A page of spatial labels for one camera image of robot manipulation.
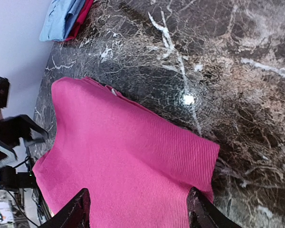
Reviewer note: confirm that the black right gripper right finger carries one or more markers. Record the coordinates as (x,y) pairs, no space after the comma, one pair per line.
(203,214)

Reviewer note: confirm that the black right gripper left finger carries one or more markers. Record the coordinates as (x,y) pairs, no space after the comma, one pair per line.
(75,214)

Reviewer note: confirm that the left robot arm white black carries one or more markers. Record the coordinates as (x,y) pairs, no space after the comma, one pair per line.
(12,129)

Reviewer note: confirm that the folded red garment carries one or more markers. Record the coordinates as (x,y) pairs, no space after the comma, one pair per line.
(80,20)

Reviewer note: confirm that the folded light blue shirt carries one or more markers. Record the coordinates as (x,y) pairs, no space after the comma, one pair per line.
(60,18)

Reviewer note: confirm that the pink trousers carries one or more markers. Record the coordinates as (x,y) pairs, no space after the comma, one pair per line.
(138,167)

